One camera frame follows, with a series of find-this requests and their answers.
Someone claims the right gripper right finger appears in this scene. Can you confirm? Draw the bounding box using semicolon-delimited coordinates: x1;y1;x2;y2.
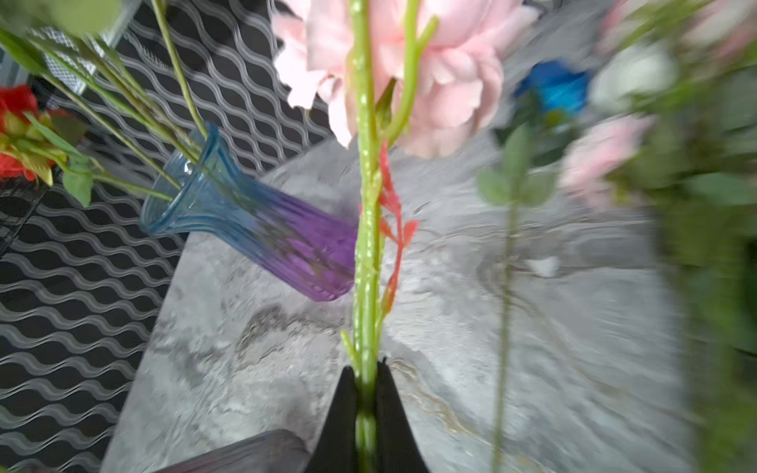
376;360;430;473

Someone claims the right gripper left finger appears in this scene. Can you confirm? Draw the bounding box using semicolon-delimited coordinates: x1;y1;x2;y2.
304;367;358;473

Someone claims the dark pink glass vase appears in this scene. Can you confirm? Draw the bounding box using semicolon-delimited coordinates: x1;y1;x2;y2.
159;429;311;473

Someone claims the blue purple glass vase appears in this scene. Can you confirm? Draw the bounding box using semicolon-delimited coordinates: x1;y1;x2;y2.
140;122;358;302

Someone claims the large pink peony spray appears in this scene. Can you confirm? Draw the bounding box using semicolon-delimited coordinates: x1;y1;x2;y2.
271;1;540;472

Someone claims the white flower stem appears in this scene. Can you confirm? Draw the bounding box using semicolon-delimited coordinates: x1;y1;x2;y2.
151;0;208;138

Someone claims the yellow rose stem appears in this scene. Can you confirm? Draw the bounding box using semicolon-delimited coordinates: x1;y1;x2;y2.
1;28;199;188

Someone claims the blue flower stem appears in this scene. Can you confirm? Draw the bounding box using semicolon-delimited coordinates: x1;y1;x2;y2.
477;60;589;472

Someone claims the pink spray with red bud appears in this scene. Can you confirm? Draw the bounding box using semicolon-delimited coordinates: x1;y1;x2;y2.
562;1;756;472

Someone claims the white mesh wall basket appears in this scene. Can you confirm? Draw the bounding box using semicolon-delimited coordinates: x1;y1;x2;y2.
25;27;99;96

